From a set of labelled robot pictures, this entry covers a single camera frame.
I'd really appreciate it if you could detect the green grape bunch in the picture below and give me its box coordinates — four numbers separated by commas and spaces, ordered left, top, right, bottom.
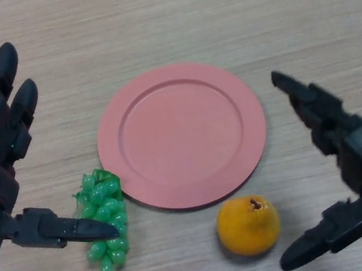
68, 165, 138, 271

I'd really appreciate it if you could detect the pink round plate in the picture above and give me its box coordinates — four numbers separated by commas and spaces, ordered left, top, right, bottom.
85, 50, 280, 224

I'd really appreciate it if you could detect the yellow pear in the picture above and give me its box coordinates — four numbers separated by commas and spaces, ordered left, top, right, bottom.
212, 191, 286, 261

